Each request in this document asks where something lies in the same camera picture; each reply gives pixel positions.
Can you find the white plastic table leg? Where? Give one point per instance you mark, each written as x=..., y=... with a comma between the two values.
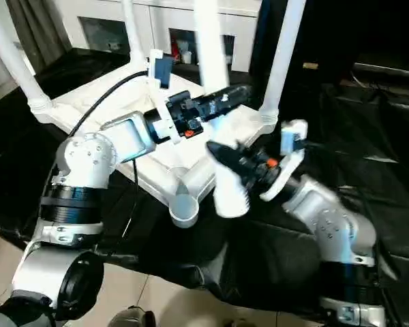
x=283, y=58
x=134, y=34
x=211, y=51
x=17, y=61

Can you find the white plastic table top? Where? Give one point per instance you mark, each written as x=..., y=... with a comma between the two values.
x=122, y=98

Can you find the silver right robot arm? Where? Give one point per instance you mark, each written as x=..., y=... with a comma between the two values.
x=334, y=221

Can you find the white cabinet with glass doors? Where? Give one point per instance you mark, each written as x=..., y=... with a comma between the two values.
x=163, y=17

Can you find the black case with gold label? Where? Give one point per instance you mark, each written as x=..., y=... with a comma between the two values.
x=313, y=34

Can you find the dark robot foot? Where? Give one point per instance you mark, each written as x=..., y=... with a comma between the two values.
x=238, y=323
x=133, y=316

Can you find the grey metal rod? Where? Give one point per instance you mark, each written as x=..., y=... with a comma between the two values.
x=388, y=68

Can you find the black mat cover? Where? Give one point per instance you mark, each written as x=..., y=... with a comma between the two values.
x=20, y=153

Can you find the grey curtain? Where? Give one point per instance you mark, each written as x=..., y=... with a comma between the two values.
x=37, y=30

